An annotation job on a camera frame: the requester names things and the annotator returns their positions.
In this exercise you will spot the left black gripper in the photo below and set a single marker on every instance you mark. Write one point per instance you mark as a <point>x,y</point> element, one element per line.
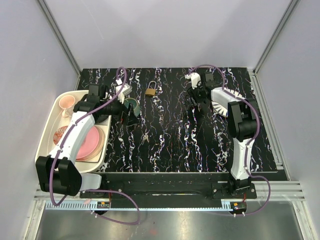
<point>126,116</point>

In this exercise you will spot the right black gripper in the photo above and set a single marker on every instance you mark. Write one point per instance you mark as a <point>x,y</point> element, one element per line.
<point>191,92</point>

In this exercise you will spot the silver key bunch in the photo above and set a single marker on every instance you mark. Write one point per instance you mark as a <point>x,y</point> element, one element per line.
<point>145,138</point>

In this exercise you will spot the brass padlock silver shackle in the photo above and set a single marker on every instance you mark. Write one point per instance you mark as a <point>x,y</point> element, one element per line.
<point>151,89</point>

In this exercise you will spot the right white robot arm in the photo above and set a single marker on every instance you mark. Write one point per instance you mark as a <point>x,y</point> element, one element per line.
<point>242,124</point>

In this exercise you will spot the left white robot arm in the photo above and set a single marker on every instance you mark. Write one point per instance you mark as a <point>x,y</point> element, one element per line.
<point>57,172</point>

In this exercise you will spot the green ceramic mug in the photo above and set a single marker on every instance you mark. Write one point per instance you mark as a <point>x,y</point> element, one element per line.
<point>134,105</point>

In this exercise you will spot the blue striped white plate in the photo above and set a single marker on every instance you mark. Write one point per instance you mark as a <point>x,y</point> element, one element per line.
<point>220,99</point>

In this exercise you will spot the pink plate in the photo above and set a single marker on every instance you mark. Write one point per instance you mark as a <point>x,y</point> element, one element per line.
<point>91,148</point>

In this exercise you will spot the pink plastic cup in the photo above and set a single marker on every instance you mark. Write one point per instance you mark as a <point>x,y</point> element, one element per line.
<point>67,102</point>

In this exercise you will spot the red patterned bowl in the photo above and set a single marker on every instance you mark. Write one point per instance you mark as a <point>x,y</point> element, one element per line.
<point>58,134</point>

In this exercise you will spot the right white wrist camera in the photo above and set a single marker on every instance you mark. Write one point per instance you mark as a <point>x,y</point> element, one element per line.
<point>194,78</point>

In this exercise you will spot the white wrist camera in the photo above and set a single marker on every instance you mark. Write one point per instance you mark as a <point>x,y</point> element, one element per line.
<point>194,78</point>
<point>126,90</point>

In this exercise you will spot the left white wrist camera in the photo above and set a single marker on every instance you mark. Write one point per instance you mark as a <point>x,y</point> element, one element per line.
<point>126,90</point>

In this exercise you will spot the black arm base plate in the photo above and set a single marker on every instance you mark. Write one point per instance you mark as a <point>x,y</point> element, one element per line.
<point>171,190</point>

